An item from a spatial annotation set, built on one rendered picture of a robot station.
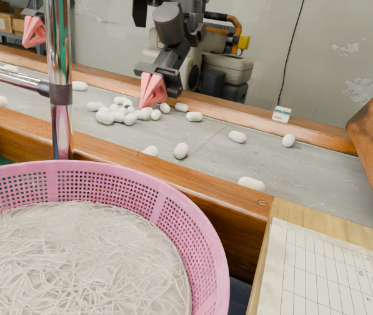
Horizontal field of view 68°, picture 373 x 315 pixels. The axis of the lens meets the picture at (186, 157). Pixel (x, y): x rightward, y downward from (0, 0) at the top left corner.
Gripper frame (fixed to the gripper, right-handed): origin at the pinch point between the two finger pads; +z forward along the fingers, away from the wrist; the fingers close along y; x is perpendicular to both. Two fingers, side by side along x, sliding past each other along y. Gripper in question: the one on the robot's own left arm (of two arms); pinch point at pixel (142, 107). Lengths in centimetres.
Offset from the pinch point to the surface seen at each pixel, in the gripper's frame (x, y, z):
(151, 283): -20.8, 22.4, 28.1
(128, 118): -5.3, 1.9, 6.1
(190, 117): 2.5, 9.9, -2.4
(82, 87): 2.5, -18.9, -2.5
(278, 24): 111, 0, -171
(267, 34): 117, -7, -166
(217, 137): 0.9, 17.3, 1.2
